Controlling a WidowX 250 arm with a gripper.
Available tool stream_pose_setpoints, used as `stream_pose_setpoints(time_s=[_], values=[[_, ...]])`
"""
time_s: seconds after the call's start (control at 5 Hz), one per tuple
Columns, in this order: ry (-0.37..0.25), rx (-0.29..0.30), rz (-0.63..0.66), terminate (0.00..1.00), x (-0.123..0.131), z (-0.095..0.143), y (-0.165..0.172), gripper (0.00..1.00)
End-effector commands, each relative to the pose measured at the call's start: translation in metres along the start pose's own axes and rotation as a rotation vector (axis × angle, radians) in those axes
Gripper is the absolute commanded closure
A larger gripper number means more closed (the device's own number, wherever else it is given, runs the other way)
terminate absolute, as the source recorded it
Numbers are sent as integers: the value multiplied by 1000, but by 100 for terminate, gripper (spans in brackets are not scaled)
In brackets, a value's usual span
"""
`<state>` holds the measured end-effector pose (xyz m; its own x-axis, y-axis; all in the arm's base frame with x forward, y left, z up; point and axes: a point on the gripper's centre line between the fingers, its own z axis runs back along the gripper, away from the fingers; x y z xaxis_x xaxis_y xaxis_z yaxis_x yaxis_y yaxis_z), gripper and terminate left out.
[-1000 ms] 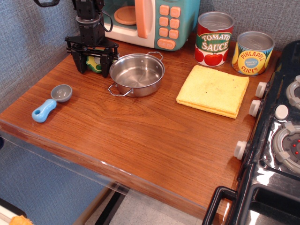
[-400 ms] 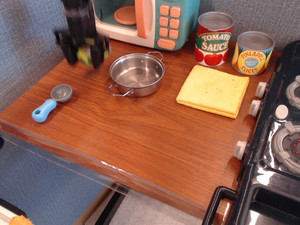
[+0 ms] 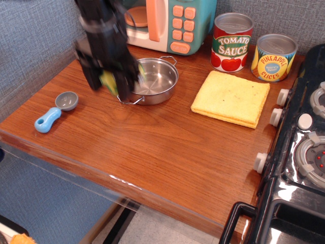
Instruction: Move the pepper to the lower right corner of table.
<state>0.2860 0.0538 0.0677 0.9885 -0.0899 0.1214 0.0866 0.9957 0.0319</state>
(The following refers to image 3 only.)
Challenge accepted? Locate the white stove knob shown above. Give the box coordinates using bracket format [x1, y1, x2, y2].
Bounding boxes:
[253, 152, 268, 174]
[269, 108, 283, 127]
[276, 89, 290, 107]

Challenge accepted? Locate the teal toy microwave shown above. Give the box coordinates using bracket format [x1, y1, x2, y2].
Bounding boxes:
[121, 0, 217, 55]

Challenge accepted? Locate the pineapple slices can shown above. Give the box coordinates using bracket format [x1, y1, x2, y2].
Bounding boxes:
[251, 34, 298, 82]

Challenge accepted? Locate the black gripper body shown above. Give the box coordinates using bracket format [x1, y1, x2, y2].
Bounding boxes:
[74, 23, 139, 76]

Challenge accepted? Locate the black toy stove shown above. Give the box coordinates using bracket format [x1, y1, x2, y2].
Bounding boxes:
[220, 44, 324, 243]

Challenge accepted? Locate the white stove knob front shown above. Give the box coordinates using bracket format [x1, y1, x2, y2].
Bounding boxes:
[253, 152, 268, 174]

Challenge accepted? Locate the white stove knob rear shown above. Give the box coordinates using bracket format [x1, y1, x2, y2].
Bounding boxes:
[276, 89, 290, 107]

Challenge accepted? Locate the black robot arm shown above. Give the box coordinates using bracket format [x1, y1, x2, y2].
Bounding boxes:
[74, 1, 139, 102]

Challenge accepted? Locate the yellow folded cloth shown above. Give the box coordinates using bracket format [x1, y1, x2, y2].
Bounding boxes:
[190, 71, 270, 129]

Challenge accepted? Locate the steel pot with handles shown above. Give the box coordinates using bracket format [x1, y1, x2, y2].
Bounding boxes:
[120, 55, 179, 105]

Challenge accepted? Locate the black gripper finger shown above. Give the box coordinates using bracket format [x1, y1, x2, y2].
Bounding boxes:
[80, 61, 102, 90]
[114, 71, 139, 101]

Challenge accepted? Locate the orange microwave plate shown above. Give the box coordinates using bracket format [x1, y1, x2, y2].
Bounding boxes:
[124, 6, 148, 27]

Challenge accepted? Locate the white stove knob middle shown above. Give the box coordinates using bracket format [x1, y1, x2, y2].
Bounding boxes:
[269, 108, 283, 127]

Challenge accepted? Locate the blue grey toy scoop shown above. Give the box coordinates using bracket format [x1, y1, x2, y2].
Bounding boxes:
[34, 91, 79, 133]

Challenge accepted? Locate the green toy capsicum slice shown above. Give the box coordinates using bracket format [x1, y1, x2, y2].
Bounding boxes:
[99, 63, 147, 96]

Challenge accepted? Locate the tomato sauce can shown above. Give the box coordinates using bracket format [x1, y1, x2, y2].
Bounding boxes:
[210, 12, 254, 73]

